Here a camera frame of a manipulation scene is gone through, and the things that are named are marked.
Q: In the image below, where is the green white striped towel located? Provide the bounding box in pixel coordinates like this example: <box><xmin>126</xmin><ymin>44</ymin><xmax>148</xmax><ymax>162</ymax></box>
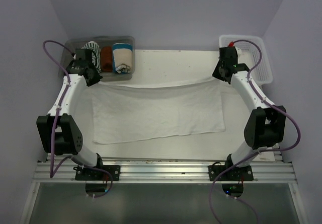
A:
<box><xmin>83</xmin><ymin>41</ymin><xmax>102</xmax><ymax>73</ymax></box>

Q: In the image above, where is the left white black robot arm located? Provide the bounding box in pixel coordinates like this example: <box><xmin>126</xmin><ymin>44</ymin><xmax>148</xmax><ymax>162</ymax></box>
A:
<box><xmin>36</xmin><ymin>48</ymin><xmax>105</xmax><ymax>180</ymax></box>

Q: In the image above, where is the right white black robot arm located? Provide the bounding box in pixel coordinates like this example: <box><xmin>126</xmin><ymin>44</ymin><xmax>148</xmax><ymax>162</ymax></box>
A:
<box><xmin>212</xmin><ymin>46</ymin><xmax>286</xmax><ymax>180</ymax></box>

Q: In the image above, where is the clear grey plastic bin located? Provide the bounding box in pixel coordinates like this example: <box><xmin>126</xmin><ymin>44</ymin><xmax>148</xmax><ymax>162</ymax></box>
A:
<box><xmin>60</xmin><ymin>36</ymin><xmax>135</xmax><ymax>82</ymax></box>

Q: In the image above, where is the white plastic basket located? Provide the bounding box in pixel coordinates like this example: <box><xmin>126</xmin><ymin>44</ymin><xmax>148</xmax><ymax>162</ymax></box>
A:
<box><xmin>219</xmin><ymin>35</ymin><xmax>273</xmax><ymax>86</ymax></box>

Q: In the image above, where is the brown rolled towel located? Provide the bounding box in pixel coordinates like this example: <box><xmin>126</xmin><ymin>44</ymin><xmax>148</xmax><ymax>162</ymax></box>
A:
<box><xmin>100</xmin><ymin>46</ymin><xmax>113</xmax><ymax>72</ymax></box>

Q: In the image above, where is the beige teal rolled towel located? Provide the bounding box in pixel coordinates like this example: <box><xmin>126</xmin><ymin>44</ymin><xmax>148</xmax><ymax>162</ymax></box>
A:
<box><xmin>112</xmin><ymin>43</ymin><xmax>133</xmax><ymax>74</ymax></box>

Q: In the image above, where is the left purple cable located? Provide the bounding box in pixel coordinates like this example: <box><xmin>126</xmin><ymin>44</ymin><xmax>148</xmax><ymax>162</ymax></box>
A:
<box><xmin>42</xmin><ymin>40</ymin><xmax>114</xmax><ymax>198</ymax></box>

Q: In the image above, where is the purple cable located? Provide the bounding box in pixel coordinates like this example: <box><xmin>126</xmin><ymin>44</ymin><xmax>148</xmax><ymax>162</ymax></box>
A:
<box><xmin>42</xmin><ymin>40</ymin><xmax>114</xmax><ymax>198</ymax></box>
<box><xmin>209</xmin><ymin>40</ymin><xmax>302</xmax><ymax>224</ymax></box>

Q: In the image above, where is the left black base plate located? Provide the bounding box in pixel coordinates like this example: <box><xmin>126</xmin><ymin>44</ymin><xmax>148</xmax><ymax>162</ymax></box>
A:
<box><xmin>73</xmin><ymin>165</ymin><xmax>121</xmax><ymax>181</ymax></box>

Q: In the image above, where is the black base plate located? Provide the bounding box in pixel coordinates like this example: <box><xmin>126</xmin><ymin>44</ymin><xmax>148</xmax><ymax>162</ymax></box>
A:
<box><xmin>73</xmin><ymin>165</ymin><xmax>121</xmax><ymax>181</ymax></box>
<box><xmin>208</xmin><ymin>162</ymin><xmax>254</xmax><ymax>181</ymax></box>

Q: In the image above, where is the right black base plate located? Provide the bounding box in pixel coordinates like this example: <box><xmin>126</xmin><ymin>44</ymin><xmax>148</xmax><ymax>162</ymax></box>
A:
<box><xmin>208</xmin><ymin>162</ymin><xmax>254</xmax><ymax>181</ymax></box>

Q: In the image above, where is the aluminium mounting rail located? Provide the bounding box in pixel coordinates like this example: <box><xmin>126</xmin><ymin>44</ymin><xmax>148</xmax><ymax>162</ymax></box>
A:
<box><xmin>32</xmin><ymin>158</ymin><xmax>297</xmax><ymax>184</ymax></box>

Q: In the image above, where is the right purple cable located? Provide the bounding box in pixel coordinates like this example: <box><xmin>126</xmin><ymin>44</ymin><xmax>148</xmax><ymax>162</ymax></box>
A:
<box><xmin>209</xmin><ymin>40</ymin><xmax>302</xmax><ymax>224</ymax></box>

